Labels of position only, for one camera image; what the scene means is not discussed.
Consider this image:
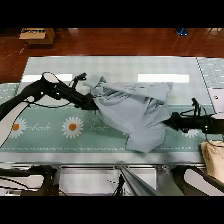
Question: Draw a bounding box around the beige garment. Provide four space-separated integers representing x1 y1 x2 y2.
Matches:
199 139 224 185

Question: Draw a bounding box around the black cable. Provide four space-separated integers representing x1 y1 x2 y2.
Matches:
112 173 127 197
27 100 74 110

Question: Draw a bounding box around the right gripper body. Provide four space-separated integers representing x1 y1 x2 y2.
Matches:
162 112 189 133

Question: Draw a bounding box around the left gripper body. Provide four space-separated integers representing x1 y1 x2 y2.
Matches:
68 89 100 111

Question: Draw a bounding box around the blue object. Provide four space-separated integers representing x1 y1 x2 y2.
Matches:
175 28 190 37

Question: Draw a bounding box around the silver frame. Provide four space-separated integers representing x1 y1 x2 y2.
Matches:
0 161 224 197

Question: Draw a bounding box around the cardboard box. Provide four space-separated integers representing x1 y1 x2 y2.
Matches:
18 28 56 46

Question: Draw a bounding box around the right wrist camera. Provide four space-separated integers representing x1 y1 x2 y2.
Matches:
190 97 202 118

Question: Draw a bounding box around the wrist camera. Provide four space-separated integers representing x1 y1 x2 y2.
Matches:
190 97 202 118
70 72 88 90

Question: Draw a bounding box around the light blue shirt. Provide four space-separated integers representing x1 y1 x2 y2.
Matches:
86 75 175 155

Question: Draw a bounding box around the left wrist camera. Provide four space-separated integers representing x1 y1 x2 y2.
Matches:
70 72 88 90

